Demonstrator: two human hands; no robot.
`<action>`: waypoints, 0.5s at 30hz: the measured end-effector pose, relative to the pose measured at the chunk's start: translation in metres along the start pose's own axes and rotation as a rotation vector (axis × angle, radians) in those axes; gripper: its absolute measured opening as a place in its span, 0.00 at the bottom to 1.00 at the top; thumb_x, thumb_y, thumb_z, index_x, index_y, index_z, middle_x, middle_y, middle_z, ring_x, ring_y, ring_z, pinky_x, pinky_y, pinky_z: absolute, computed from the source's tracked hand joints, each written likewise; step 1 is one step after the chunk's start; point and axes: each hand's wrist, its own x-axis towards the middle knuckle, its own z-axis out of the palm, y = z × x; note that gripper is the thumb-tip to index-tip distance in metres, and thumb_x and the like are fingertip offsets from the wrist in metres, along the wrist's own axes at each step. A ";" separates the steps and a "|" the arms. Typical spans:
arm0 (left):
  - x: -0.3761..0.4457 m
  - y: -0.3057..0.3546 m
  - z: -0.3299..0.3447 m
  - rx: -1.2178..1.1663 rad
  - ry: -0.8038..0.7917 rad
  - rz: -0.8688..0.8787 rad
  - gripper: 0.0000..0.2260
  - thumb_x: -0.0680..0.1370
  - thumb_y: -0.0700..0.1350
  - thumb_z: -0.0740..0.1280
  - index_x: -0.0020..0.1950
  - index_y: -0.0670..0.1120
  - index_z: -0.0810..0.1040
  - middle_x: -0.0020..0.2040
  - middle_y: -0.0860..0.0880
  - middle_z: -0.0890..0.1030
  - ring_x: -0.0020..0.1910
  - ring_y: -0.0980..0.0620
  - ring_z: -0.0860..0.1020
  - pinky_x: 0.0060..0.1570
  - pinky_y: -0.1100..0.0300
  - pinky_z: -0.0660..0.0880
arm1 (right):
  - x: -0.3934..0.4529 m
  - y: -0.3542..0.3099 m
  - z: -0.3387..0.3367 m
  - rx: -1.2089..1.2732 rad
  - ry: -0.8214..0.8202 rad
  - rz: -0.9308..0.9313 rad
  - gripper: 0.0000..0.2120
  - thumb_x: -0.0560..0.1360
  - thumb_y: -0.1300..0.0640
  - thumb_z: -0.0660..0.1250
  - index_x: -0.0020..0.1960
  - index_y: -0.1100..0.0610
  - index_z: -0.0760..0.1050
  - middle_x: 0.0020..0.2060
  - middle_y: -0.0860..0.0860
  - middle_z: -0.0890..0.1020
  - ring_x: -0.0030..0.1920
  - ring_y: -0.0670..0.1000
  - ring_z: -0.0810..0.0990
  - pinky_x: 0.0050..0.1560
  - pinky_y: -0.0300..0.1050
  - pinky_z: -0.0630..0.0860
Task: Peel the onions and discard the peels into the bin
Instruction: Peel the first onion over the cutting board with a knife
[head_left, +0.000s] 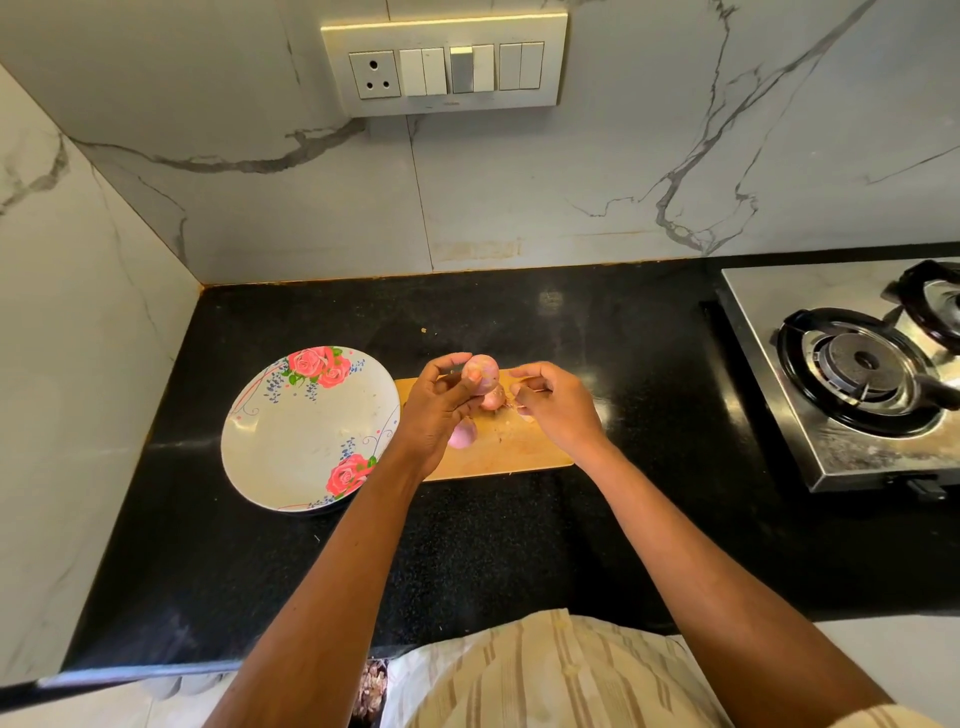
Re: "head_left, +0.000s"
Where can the person's left hand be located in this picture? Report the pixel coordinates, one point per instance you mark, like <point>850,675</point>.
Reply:
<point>432,420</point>

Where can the person's right hand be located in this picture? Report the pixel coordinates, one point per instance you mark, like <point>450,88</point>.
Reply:
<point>563,408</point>

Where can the small pink onion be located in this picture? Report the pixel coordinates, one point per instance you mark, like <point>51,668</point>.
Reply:
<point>480,372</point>
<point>462,435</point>

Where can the pile of onion peels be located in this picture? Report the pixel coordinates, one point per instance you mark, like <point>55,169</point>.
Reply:
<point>518,417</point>

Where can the person's right forearm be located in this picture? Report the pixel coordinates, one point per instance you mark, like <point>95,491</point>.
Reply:
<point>720,593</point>

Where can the person's left forearm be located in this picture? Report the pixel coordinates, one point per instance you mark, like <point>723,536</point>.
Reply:
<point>323,608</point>

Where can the wooden cutting board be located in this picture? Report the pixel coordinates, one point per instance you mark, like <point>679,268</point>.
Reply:
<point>510,455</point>

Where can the black stone countertop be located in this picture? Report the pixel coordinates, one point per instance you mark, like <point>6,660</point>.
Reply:
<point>660,308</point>

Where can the white floral plate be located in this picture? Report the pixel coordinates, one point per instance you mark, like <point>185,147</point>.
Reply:
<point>305,432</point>

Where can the stainless steel gas stove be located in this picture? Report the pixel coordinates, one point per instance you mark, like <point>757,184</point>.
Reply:
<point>750,297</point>

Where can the beige striped garment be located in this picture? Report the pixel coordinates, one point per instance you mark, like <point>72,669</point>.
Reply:
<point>555,675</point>

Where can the black stove burner grate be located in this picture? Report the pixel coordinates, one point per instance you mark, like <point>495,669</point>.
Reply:
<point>860,369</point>
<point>930,300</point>

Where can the grey slipper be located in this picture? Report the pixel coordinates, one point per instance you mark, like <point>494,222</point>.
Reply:
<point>204,683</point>
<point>162,686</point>

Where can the white wall switch panel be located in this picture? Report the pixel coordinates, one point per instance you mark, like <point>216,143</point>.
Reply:
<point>443,63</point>

